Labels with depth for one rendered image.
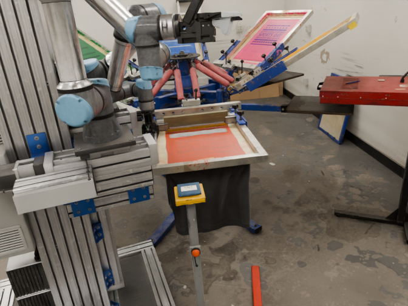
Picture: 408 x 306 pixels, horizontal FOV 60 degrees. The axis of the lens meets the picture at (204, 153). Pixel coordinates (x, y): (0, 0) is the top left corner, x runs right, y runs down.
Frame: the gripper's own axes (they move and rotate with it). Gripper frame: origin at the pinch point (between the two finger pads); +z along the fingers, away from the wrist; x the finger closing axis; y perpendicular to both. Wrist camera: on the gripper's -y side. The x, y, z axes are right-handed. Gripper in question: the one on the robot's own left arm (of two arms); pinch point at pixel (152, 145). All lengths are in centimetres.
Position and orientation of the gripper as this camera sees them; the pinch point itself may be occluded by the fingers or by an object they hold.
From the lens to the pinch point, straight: 190.2
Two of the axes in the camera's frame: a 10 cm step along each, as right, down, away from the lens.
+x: 9.9, -1.2, 0.9
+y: 1.2, 3.5, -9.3
